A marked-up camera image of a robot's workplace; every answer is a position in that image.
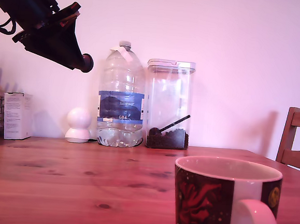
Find dark coffee capsule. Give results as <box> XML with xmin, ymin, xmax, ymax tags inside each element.
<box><xmin>80</xmin><ymin>52</ymin><xmax>95</xmax><ymax>74</ymax></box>

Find black coffee scoop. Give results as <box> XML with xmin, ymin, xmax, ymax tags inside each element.
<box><xmin>148</xmin><ymin>112</ymin><xmax>191</xmax><ymax>139</ymax></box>

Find coffee beans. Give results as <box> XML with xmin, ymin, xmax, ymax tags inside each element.
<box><xmin>145</xmin><ymin>127</ymin><xmax>190</xmax><ymax>151</ymax></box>

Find dark floral coffee mug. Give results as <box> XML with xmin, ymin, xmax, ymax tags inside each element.
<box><xmin>170</xmin><ymin>153</ymin><xmax>288</xmax><ymax>224</ymax></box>

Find white cardboard box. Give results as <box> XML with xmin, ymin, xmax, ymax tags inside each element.
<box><xmin>1</xmin><ymin>91</ymin><xmax>36</xmax><ymax>142</ymax></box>

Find large clear water bottle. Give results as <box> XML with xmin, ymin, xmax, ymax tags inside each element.
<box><xmin>94</xmin><ymin>39</ymin><xmax>150</xmax><ymax>150</ymax></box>

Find clear plastic storage container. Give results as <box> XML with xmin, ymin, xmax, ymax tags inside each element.
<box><xmin>140</xmin><ymin>58</ymin><xmax>197</xmax><ymax>152</ymax></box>

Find black cable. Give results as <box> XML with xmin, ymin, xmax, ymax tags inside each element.
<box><xmin>0</xmin><ymin>10</ymin><xmax>18</xmax><ymax>37</ymax></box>

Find small white round camera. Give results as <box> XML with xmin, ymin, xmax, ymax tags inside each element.
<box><xmin>64</xmin><ymin>106</ymin><xmax>93</xmax><ymax>145</ymax></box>

